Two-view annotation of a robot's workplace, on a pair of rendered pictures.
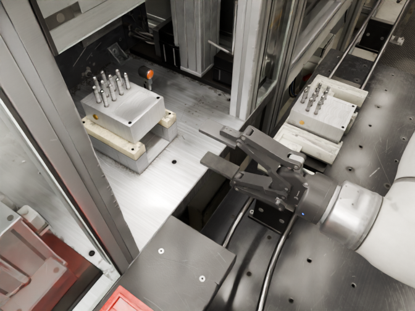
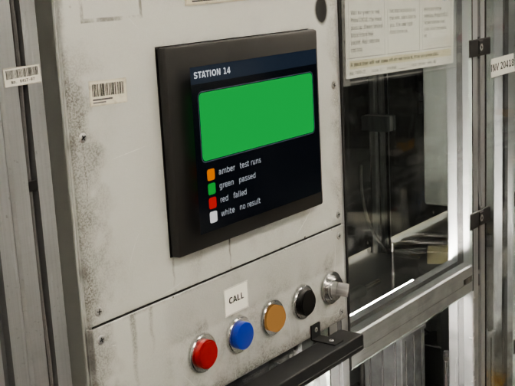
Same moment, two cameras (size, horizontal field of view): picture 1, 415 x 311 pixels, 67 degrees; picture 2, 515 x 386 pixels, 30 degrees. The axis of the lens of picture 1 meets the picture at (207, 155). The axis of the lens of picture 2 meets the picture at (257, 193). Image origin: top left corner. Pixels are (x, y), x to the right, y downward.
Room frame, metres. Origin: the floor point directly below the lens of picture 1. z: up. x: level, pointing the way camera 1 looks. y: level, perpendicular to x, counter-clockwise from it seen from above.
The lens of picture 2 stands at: (-0.96, 0.13, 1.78)
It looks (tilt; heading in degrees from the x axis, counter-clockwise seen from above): 12 degrees down; 5
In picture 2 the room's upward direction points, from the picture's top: 3 degrees counter-clockwise
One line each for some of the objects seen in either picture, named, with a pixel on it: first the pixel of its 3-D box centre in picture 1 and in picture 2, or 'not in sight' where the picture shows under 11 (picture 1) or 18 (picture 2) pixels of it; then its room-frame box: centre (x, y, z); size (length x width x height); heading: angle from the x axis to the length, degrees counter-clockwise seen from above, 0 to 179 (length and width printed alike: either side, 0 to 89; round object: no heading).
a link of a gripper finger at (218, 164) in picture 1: (219, 165); not in sight; (0.35, -0.02, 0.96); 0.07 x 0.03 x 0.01; 57
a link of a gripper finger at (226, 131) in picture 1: (235, 132); not in sight; (0.33, -0.04, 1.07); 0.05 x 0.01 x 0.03; 57
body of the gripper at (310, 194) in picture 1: (300, 189); not in sight; (0.26, -0.15, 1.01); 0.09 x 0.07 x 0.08; 57
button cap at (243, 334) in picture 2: not in sight; (238, 334); (0.00, 0.23, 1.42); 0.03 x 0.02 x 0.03; 147
